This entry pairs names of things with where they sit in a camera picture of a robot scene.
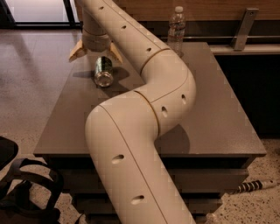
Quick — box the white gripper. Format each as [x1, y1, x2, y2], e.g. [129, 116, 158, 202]
[68, 30, 123, 64]

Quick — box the green aluminium can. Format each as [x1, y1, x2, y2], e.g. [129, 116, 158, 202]
[94, 56, 114, 88]

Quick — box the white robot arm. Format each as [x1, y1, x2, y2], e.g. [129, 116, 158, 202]
[77, 0, 196, 224]

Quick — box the clear plastic water bottle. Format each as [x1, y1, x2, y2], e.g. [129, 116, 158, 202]
[167, 6, 186, 57]

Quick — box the right metal shelf bracket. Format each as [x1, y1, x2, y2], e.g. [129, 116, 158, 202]
[231, 8, 259, 51]

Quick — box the grey wall shelf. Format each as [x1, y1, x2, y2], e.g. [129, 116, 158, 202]
[210, 44, 280, 56]

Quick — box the striped black white cable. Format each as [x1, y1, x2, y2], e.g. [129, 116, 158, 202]
[233, 179, 277, 194]

